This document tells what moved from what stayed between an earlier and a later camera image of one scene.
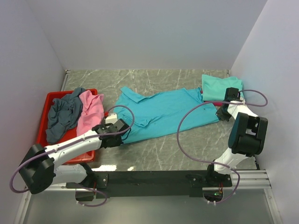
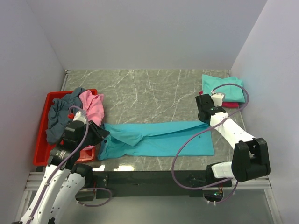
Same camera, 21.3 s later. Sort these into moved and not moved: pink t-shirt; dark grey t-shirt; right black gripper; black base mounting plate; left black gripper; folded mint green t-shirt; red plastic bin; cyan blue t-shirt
Moved: left black gripper; cyan blue t-shirt; right black gripper
Not moved: red plastic bin; black base mounting plate; folded mint green t-shirt; dark grey t-shirt; pink t-shirt
